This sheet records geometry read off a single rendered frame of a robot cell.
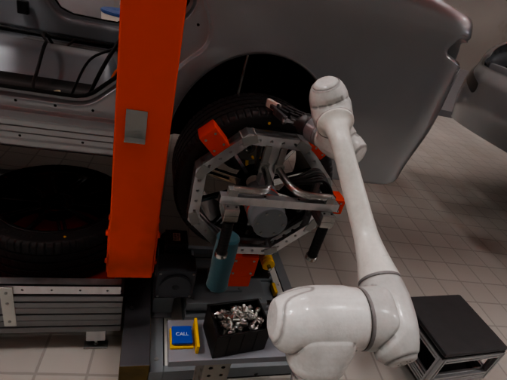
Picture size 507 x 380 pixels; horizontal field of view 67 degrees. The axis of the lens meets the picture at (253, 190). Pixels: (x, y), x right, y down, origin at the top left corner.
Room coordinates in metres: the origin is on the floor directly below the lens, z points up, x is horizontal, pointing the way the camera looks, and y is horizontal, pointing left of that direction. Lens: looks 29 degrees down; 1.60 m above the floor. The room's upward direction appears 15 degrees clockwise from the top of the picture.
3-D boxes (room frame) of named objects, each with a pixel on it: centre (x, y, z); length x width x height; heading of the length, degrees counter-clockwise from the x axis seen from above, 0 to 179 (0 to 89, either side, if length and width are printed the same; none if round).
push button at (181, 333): (0.88, 0.11, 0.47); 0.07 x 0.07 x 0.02; 20
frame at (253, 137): (1.29, -0.03, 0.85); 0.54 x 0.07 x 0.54; 110
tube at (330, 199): (1.21, -0.16, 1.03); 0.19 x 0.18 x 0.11; 20
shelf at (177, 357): (0.94, -0.05, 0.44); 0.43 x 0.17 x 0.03; 110
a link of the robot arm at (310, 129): (1.20, -0.15, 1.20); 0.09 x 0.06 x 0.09; 135
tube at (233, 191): (1.14, 0.02, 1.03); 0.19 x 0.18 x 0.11; 20
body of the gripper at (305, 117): (1.26, -0.10, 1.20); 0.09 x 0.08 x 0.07; 44
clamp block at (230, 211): (1.04, 0.06, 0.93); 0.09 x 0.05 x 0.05; 20
